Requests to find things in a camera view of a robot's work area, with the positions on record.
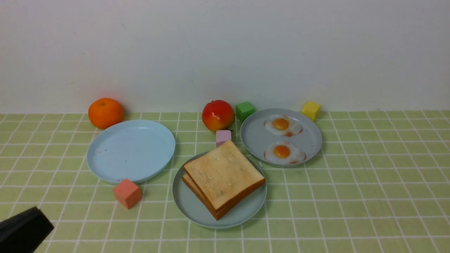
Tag toast slice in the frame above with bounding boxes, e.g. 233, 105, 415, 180
182, 140, 265, 220
182, 174, 234, 220

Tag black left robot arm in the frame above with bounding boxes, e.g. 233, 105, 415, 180
0, 206, 54, 253

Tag pink cube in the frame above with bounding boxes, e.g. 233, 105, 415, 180
216, 129, 232, 147

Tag red apple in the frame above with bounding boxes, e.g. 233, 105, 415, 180
201, 100, 235, 132

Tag green cube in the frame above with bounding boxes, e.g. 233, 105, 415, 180
235, 102, 256, 122

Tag grey blue right plate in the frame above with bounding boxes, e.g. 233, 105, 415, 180
240, 108, 322, 167

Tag front fried egg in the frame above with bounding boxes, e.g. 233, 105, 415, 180
264, 142, 307, 165

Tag teal centre plate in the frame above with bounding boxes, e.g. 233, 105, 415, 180
172, 152, 267, 229

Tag yellow cube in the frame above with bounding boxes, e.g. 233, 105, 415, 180
302, 101, 321, 122

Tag light blue left plate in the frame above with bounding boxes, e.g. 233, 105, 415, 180
86, 120, 176, 184

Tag salmon red cube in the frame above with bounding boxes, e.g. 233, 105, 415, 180
113, 179, 143, 209

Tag orange fruit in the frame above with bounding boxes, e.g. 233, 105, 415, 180
88, 98, 124, 129

